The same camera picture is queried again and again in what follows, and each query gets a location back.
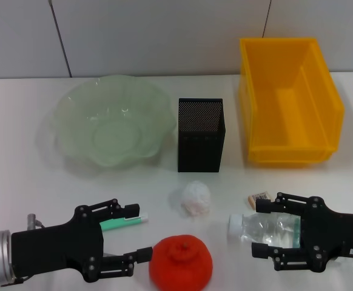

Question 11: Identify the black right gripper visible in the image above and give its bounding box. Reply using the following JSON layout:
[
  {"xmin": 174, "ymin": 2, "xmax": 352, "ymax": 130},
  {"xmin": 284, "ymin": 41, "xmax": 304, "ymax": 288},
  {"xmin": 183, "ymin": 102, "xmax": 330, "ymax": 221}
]
[{"xmin": 251, "ymin": 191, "xmax": 353, "ymax": 272}]

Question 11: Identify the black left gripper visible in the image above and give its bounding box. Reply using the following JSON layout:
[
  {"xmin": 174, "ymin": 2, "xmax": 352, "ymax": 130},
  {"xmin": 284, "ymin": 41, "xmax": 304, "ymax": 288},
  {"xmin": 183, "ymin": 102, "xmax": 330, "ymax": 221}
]
[{"xmin": 11, "ymin": 198, "xmax": 153, "ymax": 283}]

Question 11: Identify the clear plastic water bottle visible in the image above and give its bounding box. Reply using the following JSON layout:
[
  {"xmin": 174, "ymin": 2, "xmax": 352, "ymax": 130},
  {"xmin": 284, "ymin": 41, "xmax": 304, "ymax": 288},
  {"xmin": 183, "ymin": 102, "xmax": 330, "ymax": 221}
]
[{"xmin": 227, "ymin": 212, "xmax": 303, "ymax": 248}]

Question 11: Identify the mint green pen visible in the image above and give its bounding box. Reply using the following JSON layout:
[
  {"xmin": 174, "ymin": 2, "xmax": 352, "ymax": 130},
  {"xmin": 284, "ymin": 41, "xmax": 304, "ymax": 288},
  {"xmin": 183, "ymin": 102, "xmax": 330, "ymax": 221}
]
[{"xmin": 99, "ymin": 213, "xmax": 149, "ymax": 233}]

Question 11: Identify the red pomegranate-shaped toy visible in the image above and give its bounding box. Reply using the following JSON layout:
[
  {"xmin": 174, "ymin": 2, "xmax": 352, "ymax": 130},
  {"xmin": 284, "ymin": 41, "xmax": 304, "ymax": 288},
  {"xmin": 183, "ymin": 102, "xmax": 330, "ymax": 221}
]
[{"xmin": 148, "ymin": 235, "xmax": 213, "ymax": 291}]

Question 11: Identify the white paper ball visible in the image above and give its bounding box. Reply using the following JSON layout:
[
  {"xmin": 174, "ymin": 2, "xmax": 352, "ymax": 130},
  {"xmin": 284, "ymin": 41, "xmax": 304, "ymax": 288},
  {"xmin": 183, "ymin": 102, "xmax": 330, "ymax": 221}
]
[{"xmin": 179, "ymin": 181, "xmax": 212, "ymax": 218}]

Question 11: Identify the beige eraser with barcode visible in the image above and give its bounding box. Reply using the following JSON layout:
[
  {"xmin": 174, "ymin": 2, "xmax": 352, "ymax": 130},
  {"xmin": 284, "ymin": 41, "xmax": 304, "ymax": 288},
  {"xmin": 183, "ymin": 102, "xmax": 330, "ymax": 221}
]
[{"xmin": 247, "ymin": 190, "xmax": 271, "ymax": 210}]

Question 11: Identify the pale green glass fruit plate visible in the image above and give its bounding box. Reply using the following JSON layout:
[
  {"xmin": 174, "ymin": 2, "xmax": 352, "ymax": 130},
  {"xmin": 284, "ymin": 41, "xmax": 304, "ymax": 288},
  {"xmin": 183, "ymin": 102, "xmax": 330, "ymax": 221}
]
[{"xmin": 38, "ymin": 75, "xmax": 178, "ymax": 169}]

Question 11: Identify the black mesh pen holder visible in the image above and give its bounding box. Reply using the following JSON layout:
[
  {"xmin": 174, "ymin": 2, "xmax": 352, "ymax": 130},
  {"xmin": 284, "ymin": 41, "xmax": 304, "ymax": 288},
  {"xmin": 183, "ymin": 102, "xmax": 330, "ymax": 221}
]
[{"xmin": 177, "ymin": 97, "xmax": 227, "ymax": 173}]

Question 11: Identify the yellow plastic bin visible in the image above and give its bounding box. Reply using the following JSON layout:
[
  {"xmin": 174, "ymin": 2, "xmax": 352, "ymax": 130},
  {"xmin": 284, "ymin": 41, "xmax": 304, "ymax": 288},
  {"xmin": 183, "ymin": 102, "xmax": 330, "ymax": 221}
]
[{"xmin": 238, "ymin": 36, "xmax": 346, "ymax": 166}]

